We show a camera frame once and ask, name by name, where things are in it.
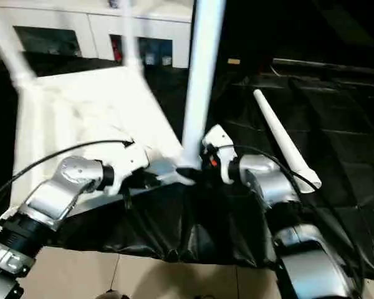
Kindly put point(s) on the small white cup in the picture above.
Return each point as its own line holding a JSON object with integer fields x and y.
{"x": 166, "y": 60}

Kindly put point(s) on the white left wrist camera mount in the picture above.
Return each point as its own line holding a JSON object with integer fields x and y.
{"x": 131, "y": 162}

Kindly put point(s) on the white plastic table top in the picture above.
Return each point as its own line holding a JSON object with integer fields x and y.
{"x": 81, "y": 109}

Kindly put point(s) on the red bottle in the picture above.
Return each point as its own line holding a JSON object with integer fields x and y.
{"x": 116, "y": 50}

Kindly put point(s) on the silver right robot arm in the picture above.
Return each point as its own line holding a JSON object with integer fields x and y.
{"x": 268, "y": 187}

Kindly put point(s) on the small tan label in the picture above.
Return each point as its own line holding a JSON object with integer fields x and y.
{"x": 233, "y": 61}

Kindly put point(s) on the white cabinet with glass doors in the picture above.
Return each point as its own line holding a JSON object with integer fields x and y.
{"x": 65, "y": 18}

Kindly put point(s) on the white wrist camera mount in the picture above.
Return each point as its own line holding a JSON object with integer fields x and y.
{"x": 219, "y": 143}
{"x": 131, "y": 162}

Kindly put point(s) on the black bar with red light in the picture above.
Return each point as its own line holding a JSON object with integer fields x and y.
{"x": 324, "y": 65}

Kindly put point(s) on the black mat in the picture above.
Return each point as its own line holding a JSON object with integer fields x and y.
{"x": 205, "y": 224}

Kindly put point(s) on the white patterned jar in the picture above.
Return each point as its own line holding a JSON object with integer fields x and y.
{"x": 149, "y": 59}

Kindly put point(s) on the dark object on cabinet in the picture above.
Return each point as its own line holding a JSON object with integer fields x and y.
{"x": 113, "y": 3}

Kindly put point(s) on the white plastic table leg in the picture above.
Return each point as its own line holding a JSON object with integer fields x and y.
{"x": 280, "y": 134}
{"x": 129, "y": 46}
{"x": 202, "y": 78}
{"x": 12, "y": 59}

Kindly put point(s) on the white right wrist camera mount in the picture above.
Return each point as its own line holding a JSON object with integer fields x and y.
{"x": 219, "y": 143}

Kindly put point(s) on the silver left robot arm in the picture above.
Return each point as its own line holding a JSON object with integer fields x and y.
{"x": 56, "y": 187}

